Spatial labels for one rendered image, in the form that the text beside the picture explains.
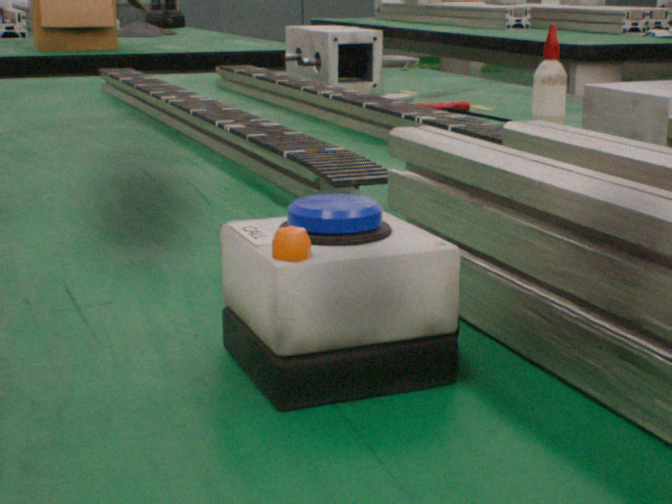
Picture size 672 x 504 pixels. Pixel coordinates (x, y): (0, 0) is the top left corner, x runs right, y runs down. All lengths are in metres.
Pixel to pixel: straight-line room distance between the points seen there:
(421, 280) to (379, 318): 0.02
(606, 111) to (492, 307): 0.27
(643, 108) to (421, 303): 0.31
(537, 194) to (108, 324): 0.22
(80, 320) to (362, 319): 0.17
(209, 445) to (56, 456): 0.05
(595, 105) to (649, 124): 0.06
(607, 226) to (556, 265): 0.04
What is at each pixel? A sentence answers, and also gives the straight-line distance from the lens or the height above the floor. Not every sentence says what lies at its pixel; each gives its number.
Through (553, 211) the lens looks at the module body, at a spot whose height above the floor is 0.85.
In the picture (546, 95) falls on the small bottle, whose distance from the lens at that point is 1.20.
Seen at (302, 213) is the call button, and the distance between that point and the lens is 0.42.
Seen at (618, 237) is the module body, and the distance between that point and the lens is 0.40.
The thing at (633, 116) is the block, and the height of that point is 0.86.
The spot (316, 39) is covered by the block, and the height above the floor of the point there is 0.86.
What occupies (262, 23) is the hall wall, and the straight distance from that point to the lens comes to 11.98.
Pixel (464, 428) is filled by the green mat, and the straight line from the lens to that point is 0.39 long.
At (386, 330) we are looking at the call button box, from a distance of 0.41.
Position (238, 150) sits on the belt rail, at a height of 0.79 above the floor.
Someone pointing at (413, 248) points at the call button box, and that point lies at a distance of 0.41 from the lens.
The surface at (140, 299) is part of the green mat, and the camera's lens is 0.55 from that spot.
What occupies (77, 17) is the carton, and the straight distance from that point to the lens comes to 2.69.
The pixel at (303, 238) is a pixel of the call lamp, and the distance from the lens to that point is 0.39.
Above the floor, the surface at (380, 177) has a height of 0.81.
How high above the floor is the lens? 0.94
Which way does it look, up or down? 15 degrees down
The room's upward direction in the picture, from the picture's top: straight up
